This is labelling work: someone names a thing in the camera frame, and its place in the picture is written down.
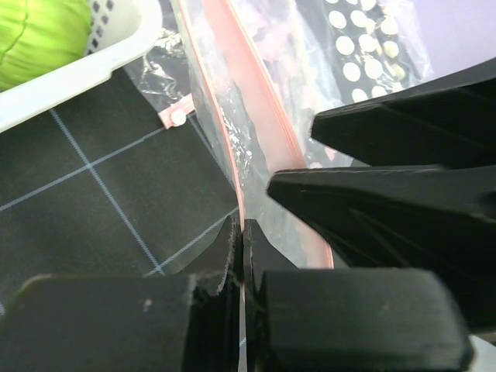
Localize pink dotted zip bag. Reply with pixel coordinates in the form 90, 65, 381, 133
125, 28, 195, 129

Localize round green cabbage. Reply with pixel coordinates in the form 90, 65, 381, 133
1, 0, 91, 91

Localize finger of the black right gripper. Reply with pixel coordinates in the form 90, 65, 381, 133
312, 59, 495, 169
267, 166, 495, 329

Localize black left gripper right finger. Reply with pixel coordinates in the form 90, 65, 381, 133
243, 220, 474, 371

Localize pink zipper clear bag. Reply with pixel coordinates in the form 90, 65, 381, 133
172, 1, 352, 268

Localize white dotted zip bag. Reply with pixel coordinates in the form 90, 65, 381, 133
296, 0, 432, 105

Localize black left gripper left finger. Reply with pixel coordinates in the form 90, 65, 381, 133
1, 216, 241, 371

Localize white perforated plastic basket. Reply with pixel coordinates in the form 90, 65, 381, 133
1, 0, 163, 132

